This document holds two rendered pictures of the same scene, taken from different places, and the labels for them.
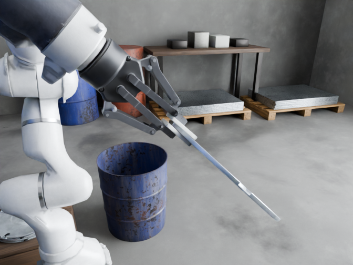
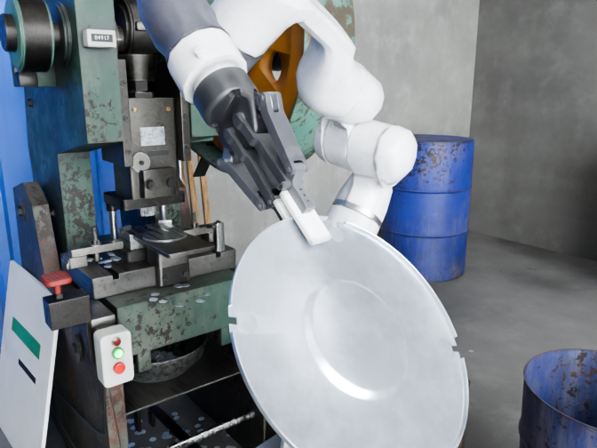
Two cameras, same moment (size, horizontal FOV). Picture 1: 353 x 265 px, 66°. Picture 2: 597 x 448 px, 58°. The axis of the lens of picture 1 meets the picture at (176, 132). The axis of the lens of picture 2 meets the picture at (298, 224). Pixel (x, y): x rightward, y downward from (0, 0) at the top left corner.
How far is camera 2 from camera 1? 0.60 m
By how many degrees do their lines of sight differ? 64
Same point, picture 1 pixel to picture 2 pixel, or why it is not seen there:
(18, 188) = not seen: hidden behind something
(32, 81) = (342, 145)
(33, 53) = (309, 101)
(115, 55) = (212, 84)
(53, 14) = (168, 39)
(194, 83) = not seen: outside the picture
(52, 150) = not seen: hidden behind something
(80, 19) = (187, 43)
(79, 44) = (179, 69)
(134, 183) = (564, 436)
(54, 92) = (365, 166)
